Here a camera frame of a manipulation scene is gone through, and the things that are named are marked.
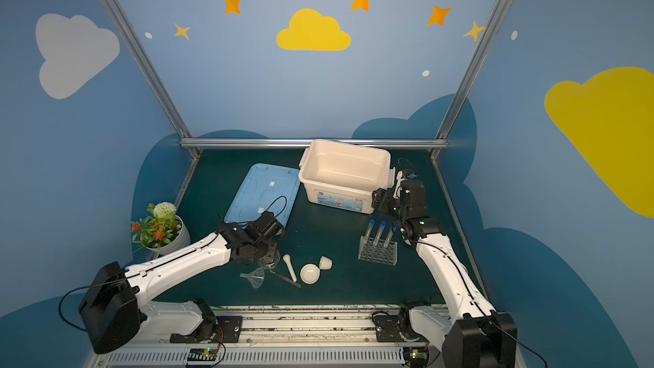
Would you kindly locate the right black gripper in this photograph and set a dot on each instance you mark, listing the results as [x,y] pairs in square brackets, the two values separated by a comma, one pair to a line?
[385,202]

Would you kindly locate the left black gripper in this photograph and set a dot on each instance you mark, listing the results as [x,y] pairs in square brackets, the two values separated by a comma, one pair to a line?
[263,251]

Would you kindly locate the test tube blue cap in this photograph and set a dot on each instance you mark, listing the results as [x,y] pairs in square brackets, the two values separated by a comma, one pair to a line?
[368,230]
[389,238]
[379,233]

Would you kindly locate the clear glass petri dish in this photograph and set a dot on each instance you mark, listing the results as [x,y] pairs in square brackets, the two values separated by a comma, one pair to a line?
[270,264]

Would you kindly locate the white ceramic pestle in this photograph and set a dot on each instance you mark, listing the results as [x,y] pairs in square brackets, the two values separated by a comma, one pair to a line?
[287,260]

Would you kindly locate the clear test tube rack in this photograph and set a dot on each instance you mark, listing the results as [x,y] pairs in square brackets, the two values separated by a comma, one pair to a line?
[380,253]

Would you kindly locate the white ceramic mortar bowl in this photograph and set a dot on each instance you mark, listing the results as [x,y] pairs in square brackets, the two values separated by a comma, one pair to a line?
[310,273]

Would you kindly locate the small white crucible cup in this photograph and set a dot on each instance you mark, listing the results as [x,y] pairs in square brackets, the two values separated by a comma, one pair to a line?
[325,263]

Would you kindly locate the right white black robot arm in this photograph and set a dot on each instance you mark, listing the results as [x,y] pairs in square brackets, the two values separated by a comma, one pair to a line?
[474,334]

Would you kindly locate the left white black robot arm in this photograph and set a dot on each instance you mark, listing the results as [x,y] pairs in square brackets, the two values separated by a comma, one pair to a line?
[112,310]

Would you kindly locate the clear plastic funnel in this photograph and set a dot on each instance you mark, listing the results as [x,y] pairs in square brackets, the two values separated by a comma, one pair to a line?
[255,278]

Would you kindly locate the glass stirring rod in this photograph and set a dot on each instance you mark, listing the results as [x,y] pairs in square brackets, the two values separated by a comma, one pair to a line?
[285,279]

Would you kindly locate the light blue bin lid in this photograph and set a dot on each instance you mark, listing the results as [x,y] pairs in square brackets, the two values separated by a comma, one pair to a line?
[265,188]

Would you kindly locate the white plastic storage bin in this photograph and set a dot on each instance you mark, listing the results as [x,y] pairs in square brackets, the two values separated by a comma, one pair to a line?
[344,176]

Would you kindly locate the potted flower plant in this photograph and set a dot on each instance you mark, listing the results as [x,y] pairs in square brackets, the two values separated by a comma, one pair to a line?
[162,231]

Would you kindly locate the left controller circuit board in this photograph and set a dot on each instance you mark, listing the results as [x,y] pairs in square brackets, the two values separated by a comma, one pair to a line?
[204,357]

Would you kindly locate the controller circuit board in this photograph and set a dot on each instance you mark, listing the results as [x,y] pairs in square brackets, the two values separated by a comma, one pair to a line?
[415,358]
[204,357]

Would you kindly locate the right controller circuit board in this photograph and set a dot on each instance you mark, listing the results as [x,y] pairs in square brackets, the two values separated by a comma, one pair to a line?
[415,358]

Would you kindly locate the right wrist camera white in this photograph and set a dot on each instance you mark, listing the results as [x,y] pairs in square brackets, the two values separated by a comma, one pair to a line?
[402,176]

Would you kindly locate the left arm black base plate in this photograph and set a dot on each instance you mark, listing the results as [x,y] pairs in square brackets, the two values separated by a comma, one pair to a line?
[225,329]

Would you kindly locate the aluminium rail base frame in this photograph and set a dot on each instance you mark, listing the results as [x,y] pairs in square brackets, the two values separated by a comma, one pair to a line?
[271,336]

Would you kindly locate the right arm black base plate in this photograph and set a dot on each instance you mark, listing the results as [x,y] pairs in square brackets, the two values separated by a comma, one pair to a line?
[392,328]

